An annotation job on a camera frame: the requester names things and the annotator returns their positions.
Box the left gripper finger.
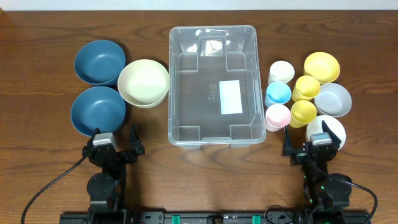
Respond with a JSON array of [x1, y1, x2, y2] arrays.
[[129, 123, 144, 151], [90, 128, 100, 144]]

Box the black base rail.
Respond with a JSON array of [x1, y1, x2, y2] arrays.
[[59, 210, 371, 224]]

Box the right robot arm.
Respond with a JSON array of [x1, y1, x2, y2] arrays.
[[282, 121, 351, 215]]

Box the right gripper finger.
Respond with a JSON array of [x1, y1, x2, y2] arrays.
[[282, 126, 292, 156], [321, 120, 341, 146]]

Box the pink cup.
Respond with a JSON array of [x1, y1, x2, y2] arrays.
[[265, 104, 291, 132]]

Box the yellow small bowl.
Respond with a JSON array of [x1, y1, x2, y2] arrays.
[[303, 52, 341, 84]]

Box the cream large bowl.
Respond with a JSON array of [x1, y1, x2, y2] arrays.
[[118, 59, 170, 108]]

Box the clear plastic storage bin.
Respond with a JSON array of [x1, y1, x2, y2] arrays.
[[168, 25, 266, 148]]

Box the grey small bowl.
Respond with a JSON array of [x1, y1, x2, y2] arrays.
[[314, 83, 352, 118]]

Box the dark blue bowl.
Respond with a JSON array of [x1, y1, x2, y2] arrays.
[[70, 86, 126, 136], [74, 40, 126, 86]]

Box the cream white cup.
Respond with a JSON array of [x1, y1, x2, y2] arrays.
[[268, 60, 295, 84]]

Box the yellow cup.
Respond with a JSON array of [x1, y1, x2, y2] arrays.
[[289, 100, 317, 128], [292, 75, 321, 102]]

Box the left black cable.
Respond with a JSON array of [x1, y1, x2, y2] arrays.
[[20, 155, 88, 224]]

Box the white small bowl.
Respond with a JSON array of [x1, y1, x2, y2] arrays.
[[305, 115, 346, 150]]

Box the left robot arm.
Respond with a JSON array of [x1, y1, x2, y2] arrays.
[[82, 125, 145, 212]]

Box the light blue cup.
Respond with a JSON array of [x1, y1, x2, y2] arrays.
[[264, 82, 292, 108]]

